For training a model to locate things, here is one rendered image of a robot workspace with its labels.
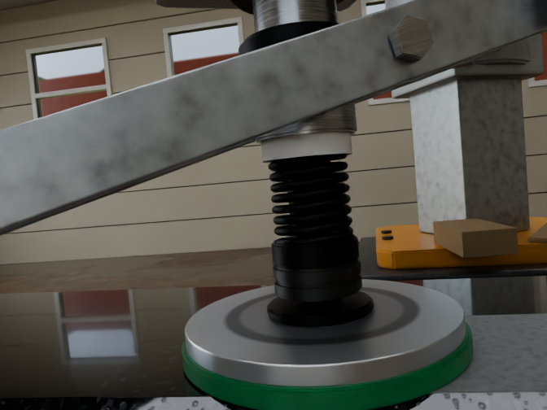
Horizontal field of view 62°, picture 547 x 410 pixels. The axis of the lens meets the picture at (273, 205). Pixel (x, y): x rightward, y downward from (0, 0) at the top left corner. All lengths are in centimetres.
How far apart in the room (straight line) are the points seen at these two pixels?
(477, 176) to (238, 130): 93
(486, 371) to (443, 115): 91
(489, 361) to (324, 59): 23
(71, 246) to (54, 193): 754
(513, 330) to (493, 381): 10
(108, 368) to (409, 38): 32
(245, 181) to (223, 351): 637
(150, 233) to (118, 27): 312
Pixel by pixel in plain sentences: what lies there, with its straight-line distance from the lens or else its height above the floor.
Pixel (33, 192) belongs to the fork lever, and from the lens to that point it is 28.
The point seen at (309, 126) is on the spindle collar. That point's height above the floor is 99.
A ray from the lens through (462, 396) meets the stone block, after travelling 31.
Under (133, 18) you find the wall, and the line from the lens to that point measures 754.
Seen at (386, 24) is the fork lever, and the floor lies 105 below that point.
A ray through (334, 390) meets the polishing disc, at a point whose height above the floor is 84.
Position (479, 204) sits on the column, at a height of 86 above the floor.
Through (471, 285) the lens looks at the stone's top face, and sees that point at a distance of 55.
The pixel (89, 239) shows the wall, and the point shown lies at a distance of 763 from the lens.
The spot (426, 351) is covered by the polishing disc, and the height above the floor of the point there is 85.
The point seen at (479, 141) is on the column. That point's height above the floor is 100.
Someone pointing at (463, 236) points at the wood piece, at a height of 82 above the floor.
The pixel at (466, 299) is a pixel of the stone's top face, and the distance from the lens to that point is 49.
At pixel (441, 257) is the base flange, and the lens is 103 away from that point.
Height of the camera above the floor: 96
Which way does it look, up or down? 3 degrees down
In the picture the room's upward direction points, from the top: 5 degrees counter-clockwise
